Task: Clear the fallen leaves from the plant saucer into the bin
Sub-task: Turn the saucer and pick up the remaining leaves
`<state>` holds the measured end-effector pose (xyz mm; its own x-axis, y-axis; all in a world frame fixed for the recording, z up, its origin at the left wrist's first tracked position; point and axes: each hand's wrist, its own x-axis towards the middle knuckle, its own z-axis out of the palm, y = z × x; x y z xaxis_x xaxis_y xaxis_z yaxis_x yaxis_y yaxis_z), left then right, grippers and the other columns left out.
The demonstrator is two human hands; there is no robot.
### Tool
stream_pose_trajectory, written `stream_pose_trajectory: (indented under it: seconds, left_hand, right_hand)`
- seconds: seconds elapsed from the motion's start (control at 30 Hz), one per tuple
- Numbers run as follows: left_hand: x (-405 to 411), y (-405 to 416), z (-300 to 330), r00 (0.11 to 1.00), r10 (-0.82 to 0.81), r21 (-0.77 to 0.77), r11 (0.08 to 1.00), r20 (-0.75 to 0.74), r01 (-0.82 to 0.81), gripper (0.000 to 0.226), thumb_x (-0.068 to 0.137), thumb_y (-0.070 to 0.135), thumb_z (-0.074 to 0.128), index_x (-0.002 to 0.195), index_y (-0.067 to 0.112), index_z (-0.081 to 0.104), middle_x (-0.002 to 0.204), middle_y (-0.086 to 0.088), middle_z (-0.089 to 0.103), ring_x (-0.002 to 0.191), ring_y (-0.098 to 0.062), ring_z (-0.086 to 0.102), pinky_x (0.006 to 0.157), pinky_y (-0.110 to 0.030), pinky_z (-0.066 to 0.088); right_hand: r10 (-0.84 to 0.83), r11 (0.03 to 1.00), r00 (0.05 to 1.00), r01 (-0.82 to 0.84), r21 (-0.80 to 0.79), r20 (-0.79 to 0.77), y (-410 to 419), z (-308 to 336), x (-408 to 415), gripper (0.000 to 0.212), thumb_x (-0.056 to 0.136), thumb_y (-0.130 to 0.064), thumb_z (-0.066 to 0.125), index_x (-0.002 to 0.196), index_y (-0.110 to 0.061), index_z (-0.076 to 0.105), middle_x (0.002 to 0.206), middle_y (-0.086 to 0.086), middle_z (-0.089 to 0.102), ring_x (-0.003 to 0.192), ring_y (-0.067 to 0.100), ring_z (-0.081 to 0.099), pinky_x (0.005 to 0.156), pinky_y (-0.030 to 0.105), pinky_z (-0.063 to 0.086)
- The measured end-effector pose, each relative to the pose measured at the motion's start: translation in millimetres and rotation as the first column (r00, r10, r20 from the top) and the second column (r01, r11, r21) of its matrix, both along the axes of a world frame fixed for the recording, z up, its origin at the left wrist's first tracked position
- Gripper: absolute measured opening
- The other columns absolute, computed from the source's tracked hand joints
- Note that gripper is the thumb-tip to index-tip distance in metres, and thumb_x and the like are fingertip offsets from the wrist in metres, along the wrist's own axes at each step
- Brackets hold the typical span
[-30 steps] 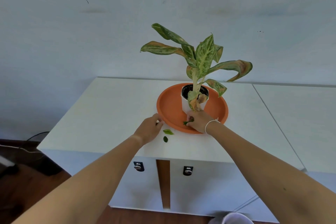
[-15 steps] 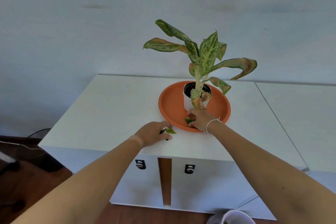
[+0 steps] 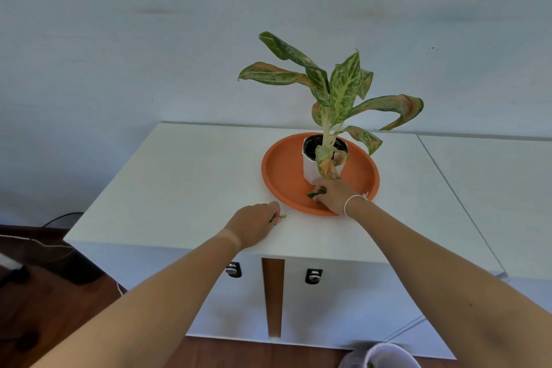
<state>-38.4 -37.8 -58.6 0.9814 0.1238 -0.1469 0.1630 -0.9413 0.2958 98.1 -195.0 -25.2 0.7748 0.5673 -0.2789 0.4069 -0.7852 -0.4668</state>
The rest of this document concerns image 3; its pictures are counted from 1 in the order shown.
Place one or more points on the variegated green houseplant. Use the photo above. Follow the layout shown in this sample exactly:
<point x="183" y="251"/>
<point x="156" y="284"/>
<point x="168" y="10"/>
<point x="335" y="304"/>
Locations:
<point x="340" y="91"/>

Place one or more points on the person's left fingers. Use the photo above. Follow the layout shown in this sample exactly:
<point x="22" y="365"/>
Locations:
<point x="274" y="210"/>

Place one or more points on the white side cabinet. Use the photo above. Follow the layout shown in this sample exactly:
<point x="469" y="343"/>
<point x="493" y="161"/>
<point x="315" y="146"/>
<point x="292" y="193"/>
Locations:
<point x="496" y="191"/>

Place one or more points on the person's right hand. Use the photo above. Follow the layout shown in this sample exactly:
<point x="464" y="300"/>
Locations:
<point x="336" y="196"/>

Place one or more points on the white bucket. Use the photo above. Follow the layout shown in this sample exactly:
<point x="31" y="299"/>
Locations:
<point x="384" y="357"/>

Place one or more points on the person's left forearm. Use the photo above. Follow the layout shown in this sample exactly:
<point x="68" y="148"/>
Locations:
<point x="129" y="311"/>

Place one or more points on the white plant pot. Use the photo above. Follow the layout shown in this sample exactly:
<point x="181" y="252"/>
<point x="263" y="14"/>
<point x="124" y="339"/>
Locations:
<point x="308" y="167"/>

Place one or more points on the black cabinet lock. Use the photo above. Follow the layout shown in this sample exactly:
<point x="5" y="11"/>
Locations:
<point x="314" y="276"/>
<point x="233" y="270"/>

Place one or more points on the dark green leaf piece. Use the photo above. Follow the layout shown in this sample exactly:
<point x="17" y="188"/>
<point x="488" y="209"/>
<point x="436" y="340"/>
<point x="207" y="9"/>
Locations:
<point x="315" y="193"/>

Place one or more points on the person's left hand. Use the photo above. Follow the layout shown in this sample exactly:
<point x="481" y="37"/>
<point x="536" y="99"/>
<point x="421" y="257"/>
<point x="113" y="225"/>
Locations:
<point x="249" y="225"/>

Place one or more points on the person's right forearm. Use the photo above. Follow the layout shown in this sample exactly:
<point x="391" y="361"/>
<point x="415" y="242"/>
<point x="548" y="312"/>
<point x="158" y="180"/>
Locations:
<point x="448" y="290"/>

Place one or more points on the small green leaf piece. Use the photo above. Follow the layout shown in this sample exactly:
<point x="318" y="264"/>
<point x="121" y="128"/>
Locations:
<point x="279" y="217"/>

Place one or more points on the person's right fingers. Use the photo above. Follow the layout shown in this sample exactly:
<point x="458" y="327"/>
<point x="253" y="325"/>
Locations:
<point x="320" y="190"/>

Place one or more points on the orange round tray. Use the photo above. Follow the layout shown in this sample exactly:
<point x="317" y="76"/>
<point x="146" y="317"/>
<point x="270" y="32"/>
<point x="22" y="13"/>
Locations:
<point x="284" y="173"/>

